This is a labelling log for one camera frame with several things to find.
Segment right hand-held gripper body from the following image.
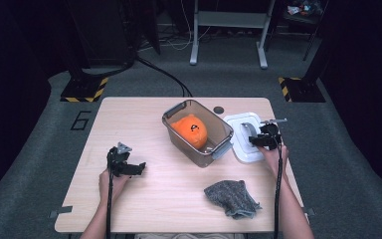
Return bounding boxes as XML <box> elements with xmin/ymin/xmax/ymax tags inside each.
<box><xmin>260</xmin><ymin>118</ymin><xmax>288</xmax><ymax>151</ymax></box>

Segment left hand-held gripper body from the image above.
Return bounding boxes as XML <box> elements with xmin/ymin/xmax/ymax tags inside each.
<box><xmin>105</xmin><ymin>141</ymin><xmax>133</xmax><ymax>178</ymax></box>

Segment translucent grey storage box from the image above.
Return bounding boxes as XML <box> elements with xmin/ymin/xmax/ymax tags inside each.
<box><xmin>161</xmin><ymin>99</ymin><xmax>235</xmax><ymax>168</ymax></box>

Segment grey fluffy cloth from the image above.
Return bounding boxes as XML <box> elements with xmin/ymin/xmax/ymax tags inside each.
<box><xmin>203</xmin><ymin>179</ymin><xmax>263</xmax><ymax>221</ymax></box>

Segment orange plush toy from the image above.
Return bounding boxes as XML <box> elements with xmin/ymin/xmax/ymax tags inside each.
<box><xmin>170</xmin><ymin>114</ymin><xmax>209</xmax><ymax>150</ymax></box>

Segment person's left hand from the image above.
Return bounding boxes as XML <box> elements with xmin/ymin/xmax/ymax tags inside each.
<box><xmin>97</xmin><ymin>168</ymin><xmax>131</xmax><ymax>206</ymax></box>

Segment person's right hand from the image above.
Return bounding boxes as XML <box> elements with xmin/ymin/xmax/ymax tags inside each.
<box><xmin>257</xmin><ymin>144</ymin><xmax>290</xmax><ymax>181</ymax></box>

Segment black yellow striped stand base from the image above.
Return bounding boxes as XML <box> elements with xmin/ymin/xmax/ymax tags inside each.
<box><xmin>60</xmin><ymin>76</ymin><xmax>109</xmax><ymax>104</ymax></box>
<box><xmin>278</xmin><ymin>77</ymin><xmax>326</xmax><ymax>104</ymax></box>

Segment white metal stand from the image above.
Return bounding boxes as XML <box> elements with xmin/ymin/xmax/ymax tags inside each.
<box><xmin>189</xmin><ymin>0</ymin><xmax>277</xmax><ymax>70</ymax></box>

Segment colourful clutter pile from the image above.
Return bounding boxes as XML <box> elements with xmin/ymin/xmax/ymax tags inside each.
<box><xmin>286</xmin><ymin>0</ymin><xmax>326</xmax><ymax>24</ymax></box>

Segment black equipment cabinet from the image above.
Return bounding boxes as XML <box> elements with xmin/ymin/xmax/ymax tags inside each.
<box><xmin>64</xmin><ymin>0</ymin><xmax>162</xmax><ymax>69</ymax></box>

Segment left hand-held gripper black cable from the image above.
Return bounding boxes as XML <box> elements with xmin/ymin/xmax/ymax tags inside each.
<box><xmin>104</xmin><ymin>147</ymin><xmax>116</xmax><ymax>239</ymax></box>

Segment hand-held gripper black cable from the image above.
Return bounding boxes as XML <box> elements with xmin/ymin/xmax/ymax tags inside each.
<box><xmin>104</xmin><ymin>147</ymin><xmax>116</xmax><ymax>239</ymax></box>
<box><xmin>273</xmin><ymin>140</ymin><xmax>285</xmax><ymax>239</ymax></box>

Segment right hand-held gripper black cable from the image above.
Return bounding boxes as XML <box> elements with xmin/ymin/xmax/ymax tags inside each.
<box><xmin>273</xmin><ymin>140</ymin><xmax>285</xmax><ymax>239</ymax></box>

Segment thick black floor cable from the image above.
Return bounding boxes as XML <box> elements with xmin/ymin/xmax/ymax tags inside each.
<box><xmin>79</xmin><ymin>55</ymin><xmax>194</xmax><ymax>99</ymax></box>

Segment thin white floor cable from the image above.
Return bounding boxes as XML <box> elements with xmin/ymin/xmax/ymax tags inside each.
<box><xmin>138</xmin><ymin>0</ymin><xmax>212</xmax><ymax>52</ymax></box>

